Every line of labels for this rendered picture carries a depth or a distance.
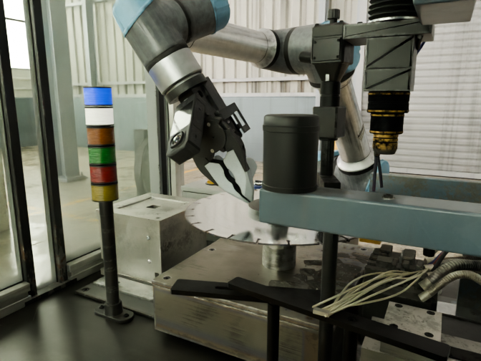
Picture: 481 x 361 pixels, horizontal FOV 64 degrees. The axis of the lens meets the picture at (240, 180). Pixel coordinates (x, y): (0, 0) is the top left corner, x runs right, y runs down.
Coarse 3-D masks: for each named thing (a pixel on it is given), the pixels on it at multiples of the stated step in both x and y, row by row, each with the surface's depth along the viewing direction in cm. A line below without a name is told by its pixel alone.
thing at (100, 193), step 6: (96, 186) 65; (102, 186) 65; (108, 186) 65; (114, 186) 66; (96, 192) 65; (102, 192) 65; (108, 192) 66; (114, 192) 66; (96, 198) 65; (102, 198) 65; (108, 198) 66; (114, 198) 66
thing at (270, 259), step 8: (264, 248) 68; (272, 248) 66; (280, 248) 66; (288, 248) 66; (264, 256) 68; (272, 256) 67; (280, 256) 66; (288, 256) 67; (264, 264) 68; (272, 264) 67; (280, 264) 67; (288, 264) 67
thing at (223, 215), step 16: (256, 192) 81; (192, 208) 68; (208, 208) 68; (224, 208) 68; (240, 208) 68; (192, 224) 60; (208, 224) 60; (224, 224) 60; (240, 224) 60; (256, 224) 60; (272, 224) 60; (240, 240) 53; (256, 240) 53; (272, 240) 53; (288, 240) 53; (304, 240) 53; (320, 240) 53
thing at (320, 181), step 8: (328, 80) 61; (328, 144) 63; (328, 152) 64; (328, 160) 64; (320, 168) 65; (328, 168) 64; (320, 176) 64; (328, 176) 64; (320, 184) 63; (328, 184) 59; (336, 184) 59
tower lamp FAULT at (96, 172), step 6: (90, 168) 65; (96, 168) 64; (102, 168) 64; (108, 168) 65; (114, 168) 66; (90, 174) 65; (96, 174) 65; (102, 174) 65; (108, 174) 65; (114, 174) 66; (90, 180) 66; (96, 180) 65; (102, 180) 65; (108, 180) 65; (114, 180) 66
